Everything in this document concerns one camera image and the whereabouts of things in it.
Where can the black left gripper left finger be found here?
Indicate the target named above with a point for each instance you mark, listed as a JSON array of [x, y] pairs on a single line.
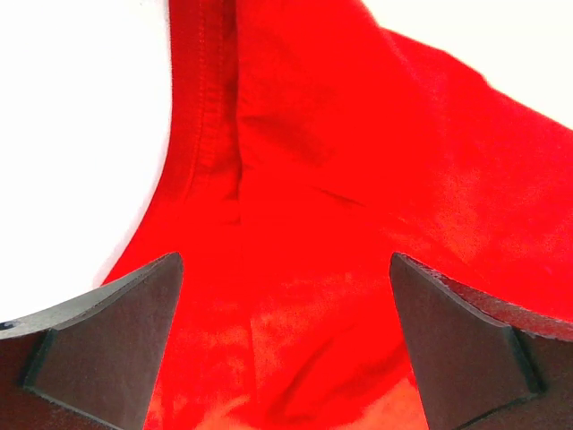
[[91, 362]]

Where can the red t shirt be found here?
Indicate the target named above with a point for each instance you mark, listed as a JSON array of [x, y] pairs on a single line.
[[308, 144]]

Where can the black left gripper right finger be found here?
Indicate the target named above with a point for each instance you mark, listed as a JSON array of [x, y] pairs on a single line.
[[481, 362]]

